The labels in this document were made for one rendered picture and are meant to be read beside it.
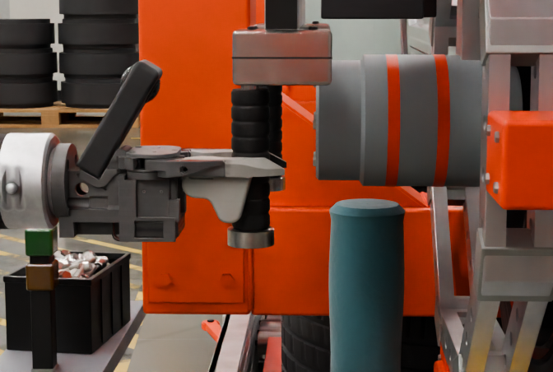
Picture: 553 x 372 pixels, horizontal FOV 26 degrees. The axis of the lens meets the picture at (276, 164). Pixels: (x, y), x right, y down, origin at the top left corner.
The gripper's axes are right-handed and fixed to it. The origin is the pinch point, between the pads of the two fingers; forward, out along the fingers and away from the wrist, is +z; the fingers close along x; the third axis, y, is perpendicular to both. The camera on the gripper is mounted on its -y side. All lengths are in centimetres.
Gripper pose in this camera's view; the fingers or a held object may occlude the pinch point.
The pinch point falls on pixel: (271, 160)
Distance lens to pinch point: 111.5
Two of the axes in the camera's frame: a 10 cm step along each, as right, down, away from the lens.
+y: 0.0, 9.9, 1.3
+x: -0.4, 1.3, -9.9
